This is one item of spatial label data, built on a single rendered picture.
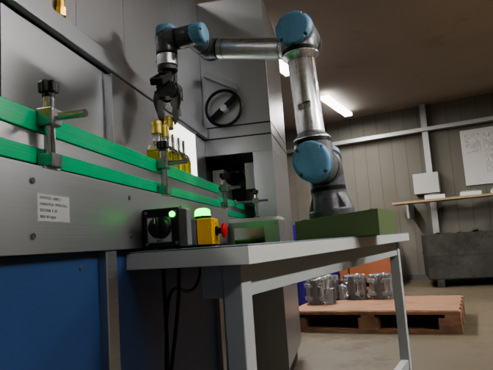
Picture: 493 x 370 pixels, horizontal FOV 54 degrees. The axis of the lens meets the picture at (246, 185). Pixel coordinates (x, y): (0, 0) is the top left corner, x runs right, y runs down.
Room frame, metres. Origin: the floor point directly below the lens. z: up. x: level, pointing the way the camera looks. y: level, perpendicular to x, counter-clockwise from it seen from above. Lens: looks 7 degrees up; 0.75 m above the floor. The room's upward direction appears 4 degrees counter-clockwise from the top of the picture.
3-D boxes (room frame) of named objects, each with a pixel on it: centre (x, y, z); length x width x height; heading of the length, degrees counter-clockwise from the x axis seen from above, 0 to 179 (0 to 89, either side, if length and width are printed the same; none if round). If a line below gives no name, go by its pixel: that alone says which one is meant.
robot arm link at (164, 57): (1.65, 0.25, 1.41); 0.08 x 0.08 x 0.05
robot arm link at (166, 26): (1.65, 0.25, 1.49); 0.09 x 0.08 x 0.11; 69
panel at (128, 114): (1.92, 0.33, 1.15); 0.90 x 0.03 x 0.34; 169
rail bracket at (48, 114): (0.69, 0.26, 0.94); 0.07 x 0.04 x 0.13; 79
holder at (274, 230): (1.83, 0.01, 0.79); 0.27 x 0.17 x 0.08; 79
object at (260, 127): (2.92, -0.04, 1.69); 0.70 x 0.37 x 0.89; 169
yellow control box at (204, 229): (1.30, 0.12, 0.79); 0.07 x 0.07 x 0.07; 79
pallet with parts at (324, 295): (4.25, -1.06, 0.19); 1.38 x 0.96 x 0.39; 62
